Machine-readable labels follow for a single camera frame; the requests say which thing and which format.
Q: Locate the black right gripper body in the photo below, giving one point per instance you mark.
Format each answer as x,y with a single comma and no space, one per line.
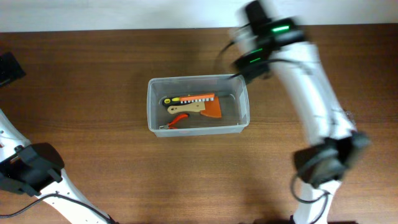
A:
255,62

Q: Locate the yellow black handle file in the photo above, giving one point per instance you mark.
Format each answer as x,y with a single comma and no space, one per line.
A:
175,100

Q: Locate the orange tool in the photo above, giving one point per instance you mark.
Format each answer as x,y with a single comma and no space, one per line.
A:
197,98

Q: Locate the small red cutting pliers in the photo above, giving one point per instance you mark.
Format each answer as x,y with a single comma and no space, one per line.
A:
171,125

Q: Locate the wooden handle orange scraper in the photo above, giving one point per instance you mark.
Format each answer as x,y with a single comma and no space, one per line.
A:
210,109

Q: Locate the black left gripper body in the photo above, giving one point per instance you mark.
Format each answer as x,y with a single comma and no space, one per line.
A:
6,72

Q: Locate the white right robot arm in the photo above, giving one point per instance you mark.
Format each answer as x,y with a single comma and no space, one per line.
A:
280,47

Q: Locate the clear plastic storage box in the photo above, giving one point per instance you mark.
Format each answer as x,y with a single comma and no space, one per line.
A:
234,109

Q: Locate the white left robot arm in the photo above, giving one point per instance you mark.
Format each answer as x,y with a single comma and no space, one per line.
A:
39,171

